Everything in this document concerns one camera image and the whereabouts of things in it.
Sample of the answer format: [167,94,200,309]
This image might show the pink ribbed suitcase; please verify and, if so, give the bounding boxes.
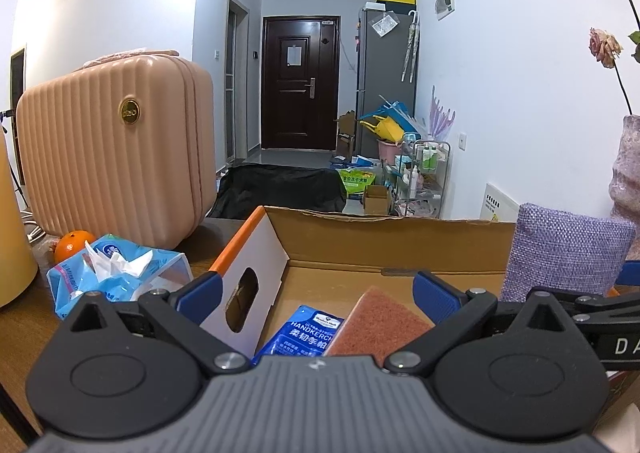
[15,50,217,251]

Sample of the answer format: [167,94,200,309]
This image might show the yellow thermos jug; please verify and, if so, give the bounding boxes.
[0,128,40,309]

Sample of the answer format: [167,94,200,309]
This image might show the orange brown sponge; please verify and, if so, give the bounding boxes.
[327,285,436,366]

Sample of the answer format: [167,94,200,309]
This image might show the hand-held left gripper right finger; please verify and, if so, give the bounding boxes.
[384,270,583,378]

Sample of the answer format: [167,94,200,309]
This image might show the metal rack cart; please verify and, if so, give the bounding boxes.
[395,140,451,219]

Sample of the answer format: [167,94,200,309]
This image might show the dark brown entrance door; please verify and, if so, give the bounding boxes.
[261,16,337,151]

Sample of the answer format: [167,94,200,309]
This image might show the purple wall decoration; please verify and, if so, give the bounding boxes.
[429,86,457,141]

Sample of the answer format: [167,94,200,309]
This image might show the pink textured vase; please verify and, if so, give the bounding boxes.
[607,114,640,259]

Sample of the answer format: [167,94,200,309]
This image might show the green printed bag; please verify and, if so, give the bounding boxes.
[337,168,376,199]

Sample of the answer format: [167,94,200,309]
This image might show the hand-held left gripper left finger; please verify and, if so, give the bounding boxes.
[56,272,252,379]

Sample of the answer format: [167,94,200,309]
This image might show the blue handkerchief tissue packet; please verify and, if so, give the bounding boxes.
[250,304,346,366]

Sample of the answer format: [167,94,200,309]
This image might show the orange fruit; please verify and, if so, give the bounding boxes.
[54,229,97,264]

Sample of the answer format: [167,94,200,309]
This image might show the purple fabric pouch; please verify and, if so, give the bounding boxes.
[500,203,637,304]

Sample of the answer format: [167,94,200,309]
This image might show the pink bucket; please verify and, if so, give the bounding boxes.
[377,138,401,166]

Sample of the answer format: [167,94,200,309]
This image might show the grey refrigerator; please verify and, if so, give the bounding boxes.
[356,8,418,159]

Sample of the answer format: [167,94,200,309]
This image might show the small brown cardboard box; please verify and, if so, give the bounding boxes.
[364,186,393,216]

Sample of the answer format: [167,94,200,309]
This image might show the grey interior door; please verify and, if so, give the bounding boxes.
[225,0,250,166]

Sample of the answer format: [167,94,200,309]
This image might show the blue soft tissue pack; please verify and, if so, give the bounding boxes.
[46,233,194,321]

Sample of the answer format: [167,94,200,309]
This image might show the clear plastic bag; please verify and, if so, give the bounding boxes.
[370,13,401,36]

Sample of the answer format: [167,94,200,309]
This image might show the yellow plastic object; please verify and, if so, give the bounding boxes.
[361,116,406,141]

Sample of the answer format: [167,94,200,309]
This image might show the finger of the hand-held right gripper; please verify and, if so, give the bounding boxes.
[545,287,640,332]
[617,258,640,286]

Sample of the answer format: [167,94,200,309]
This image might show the red cardboard box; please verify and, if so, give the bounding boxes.
[207,206,640,434]

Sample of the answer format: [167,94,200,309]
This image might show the hanging white umbrellas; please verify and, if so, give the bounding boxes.
[401,10,420,84]

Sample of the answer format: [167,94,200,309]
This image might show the pink cloth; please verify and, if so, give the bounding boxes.
[82,49,181,69]

